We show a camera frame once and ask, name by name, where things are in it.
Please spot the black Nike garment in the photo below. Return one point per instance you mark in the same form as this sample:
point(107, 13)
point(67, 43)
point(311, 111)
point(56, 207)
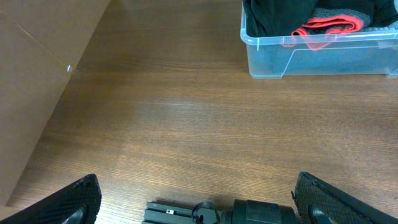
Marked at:
point(272, 18)

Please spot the clear plastic storage container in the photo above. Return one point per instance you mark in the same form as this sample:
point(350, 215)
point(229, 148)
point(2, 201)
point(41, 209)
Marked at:
point(356, 53)

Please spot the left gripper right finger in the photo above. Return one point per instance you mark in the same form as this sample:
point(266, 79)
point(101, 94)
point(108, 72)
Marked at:
point(320, 202)

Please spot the light grey jeans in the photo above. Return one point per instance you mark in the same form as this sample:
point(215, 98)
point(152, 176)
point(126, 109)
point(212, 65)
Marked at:
point(384, 17)

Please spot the black shorts red grey waistband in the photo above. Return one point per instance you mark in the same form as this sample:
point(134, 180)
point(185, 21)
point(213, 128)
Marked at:
point(335, 17)

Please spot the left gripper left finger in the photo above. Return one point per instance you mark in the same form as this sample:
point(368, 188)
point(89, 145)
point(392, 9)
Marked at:
point(78, 202)

